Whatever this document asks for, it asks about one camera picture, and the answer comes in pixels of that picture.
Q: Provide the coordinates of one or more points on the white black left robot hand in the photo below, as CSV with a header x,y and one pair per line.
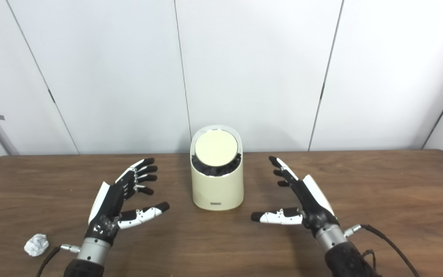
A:
x,y
108,200

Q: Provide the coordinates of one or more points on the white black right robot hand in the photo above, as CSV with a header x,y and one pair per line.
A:
x,y
315,207

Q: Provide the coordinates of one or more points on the white paper ball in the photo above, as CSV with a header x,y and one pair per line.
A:
x,y
36,245

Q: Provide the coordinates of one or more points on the cream-colored desktop bin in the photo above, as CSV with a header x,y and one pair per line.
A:
x,y
217,190

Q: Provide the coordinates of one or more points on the round cream bin lid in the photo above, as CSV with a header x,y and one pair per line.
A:
x,y
216,148

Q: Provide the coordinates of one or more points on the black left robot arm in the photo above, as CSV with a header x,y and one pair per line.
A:
x,y
90,254

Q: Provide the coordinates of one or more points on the black bin liner bag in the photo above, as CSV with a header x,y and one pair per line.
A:
x,y
217,170

